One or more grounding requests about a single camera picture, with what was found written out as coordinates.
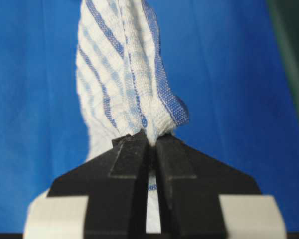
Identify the green backdrop board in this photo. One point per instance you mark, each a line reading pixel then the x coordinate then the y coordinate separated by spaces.
pixel 285 18

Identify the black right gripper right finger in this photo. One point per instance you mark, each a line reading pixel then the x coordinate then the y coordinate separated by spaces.
pixel 208 199

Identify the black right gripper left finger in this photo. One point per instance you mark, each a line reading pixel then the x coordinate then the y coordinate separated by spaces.
pixel 105 198

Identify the blue table cloth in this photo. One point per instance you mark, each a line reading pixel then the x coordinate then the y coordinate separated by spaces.
pixel 221 57

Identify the blue striped white towel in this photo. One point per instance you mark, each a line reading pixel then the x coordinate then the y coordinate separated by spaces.
pixel 120 77

